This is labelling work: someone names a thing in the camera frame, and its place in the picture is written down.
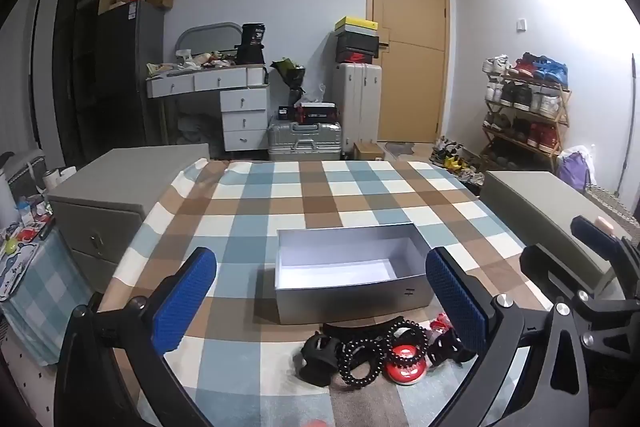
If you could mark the rows of shoes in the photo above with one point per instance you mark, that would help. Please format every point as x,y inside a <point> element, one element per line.
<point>525,97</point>

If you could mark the clutter of desk items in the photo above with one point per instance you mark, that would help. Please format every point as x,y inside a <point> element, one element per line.
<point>195,59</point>

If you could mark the black and red case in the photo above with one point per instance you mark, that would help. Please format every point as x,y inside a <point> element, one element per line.
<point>316,113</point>

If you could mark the grey cloth bundle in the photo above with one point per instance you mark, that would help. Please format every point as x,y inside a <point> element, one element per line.
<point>192,129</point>

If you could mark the small black box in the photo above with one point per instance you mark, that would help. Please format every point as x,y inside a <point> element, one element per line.
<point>286,112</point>

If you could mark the black refrigerator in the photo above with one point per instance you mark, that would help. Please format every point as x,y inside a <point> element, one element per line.
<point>125,72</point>

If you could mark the grey framed mirror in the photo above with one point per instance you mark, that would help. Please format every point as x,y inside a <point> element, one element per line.
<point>210,37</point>

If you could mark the brown cardboard box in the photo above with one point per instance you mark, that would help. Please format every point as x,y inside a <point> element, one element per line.
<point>369,152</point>

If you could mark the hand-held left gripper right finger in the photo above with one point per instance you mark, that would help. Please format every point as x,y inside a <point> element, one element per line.
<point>455,302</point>

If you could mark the black hair claw clip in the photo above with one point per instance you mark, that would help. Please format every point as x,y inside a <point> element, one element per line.
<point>322,357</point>

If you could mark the grey pole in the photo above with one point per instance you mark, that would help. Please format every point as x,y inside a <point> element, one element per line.
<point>629,122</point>

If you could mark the pile of shoes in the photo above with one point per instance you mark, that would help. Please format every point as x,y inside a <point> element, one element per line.
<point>457,162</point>

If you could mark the dark wardrobe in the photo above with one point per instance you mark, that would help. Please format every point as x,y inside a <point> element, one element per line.
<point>75,57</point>

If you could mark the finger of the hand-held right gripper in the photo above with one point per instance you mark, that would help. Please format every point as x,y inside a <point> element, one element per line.
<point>595,237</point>
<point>542,264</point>

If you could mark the white suitcase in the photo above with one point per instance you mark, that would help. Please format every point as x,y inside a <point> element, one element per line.
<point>357,107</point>

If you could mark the clear and red ornament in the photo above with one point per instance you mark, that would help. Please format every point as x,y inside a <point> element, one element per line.
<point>441,323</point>

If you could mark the purple bag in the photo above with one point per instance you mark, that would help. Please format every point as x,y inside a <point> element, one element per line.
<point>575,169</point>

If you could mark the white curtain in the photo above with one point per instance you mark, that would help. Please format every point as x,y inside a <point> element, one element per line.
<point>45,67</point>

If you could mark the grey bedside cabinet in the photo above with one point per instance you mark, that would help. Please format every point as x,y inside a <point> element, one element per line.
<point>115,187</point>
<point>540,207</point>

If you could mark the wooden door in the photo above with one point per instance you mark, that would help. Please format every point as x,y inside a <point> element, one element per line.
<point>410,7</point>

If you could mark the silver box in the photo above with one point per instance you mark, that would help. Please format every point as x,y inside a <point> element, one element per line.
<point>350,274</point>

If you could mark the cluttered side table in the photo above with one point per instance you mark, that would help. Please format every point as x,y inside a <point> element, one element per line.
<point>35,267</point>

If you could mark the plaid blanket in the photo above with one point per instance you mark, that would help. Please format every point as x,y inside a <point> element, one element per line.
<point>300,197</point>

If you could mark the black bag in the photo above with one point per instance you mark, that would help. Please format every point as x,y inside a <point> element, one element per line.
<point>251,44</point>

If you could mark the yellow shoe box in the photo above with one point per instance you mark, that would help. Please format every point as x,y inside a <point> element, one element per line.
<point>356,24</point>

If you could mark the red round ornament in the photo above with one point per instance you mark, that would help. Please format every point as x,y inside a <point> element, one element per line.
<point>405,367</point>

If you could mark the black and red shoe box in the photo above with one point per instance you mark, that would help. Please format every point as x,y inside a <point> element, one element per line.
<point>356,56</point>

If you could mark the grey floor mat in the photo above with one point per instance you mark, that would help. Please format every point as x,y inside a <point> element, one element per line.
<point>400,148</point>

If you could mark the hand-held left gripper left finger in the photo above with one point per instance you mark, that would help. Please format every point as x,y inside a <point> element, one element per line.
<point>185,302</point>

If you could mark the white appliance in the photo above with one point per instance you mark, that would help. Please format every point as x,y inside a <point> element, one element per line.
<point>20,179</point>

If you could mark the white desk with drawers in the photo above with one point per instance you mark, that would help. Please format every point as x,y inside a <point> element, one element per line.
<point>240,107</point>

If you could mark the small black hair clip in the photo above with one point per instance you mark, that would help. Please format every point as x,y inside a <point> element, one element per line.
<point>445,347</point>

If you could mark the silver suitcase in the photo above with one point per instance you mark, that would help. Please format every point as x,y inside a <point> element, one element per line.
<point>305,142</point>

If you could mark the woven basket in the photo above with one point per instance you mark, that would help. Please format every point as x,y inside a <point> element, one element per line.
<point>612,202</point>

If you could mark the black wrapped bouquet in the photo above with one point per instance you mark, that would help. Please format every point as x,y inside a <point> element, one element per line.
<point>292,74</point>

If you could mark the wooden shoe rack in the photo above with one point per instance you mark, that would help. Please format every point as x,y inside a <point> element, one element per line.
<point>562,107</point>

